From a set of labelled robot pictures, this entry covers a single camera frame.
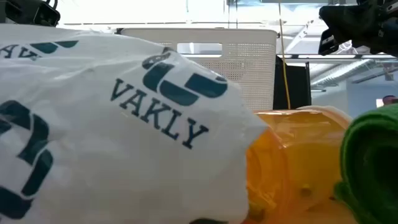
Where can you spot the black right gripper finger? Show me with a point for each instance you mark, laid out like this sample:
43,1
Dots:
328,43
337,17

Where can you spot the orange transparent pill bottle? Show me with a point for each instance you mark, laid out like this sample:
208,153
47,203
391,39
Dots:
295,155

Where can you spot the green bandage roll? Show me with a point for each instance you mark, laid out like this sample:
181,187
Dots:
373,161

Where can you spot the white printed Vakly pouch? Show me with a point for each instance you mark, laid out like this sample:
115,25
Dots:
93,140

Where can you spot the white perforated plastic basket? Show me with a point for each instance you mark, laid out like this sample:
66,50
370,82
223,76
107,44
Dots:
248,77

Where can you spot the person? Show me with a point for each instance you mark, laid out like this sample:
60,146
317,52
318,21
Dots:
390,100

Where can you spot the white wall screen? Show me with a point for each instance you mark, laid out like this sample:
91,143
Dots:
379,103

